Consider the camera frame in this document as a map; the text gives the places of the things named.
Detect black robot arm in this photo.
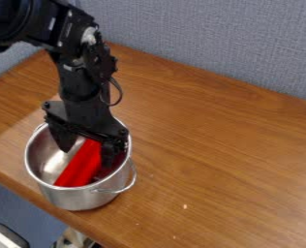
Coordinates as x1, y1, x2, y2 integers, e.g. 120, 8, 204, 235
0, 0, 128, 168

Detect grey device below table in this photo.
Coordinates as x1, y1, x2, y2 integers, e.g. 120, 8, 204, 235
0, 224, 29, 248

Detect metal pot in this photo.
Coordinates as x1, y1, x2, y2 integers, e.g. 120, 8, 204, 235
23, 123, 137, 211

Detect red rectangular block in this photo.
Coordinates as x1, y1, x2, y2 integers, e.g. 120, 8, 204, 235
53, 139, 101, 187

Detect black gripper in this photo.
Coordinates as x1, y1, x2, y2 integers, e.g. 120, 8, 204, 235
41, 99, 128, 169

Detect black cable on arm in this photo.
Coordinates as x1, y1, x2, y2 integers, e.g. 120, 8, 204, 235
99, 77, 124, 108

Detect white object below table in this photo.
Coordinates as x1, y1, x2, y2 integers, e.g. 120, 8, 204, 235
51, 228, 103, 248

